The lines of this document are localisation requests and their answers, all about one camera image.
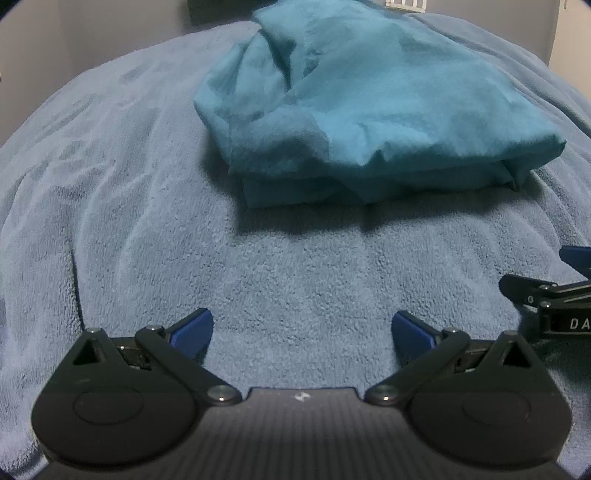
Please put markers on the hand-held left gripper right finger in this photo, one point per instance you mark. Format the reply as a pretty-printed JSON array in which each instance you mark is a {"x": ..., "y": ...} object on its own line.
[{"x": 411, "y": 330}]

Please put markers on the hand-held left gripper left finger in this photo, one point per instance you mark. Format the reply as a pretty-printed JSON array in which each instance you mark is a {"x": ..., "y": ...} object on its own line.
[{"x": 194, "y": 330}]

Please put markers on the white router with antennas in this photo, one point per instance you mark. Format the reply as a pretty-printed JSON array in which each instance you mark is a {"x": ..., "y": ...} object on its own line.
[{"x": 406, "y": 3}]

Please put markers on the light blue fleece blanket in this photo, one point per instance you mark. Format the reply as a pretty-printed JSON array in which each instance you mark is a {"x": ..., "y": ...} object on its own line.
[{"x": 138, "y": 207}]

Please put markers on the black flat screen television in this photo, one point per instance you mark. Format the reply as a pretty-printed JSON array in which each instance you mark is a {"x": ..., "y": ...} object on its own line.
[{"x": 221, "y": 11}]

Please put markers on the teal hooded zip jacket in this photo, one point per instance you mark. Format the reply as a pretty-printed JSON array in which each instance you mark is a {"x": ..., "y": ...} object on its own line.
[{"x": 369, "y": 101}]

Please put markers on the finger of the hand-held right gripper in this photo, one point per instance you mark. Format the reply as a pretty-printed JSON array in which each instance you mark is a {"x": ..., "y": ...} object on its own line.
[
  {"x": 526, "y": 288},
  {"x": 576, "y": 257}
]

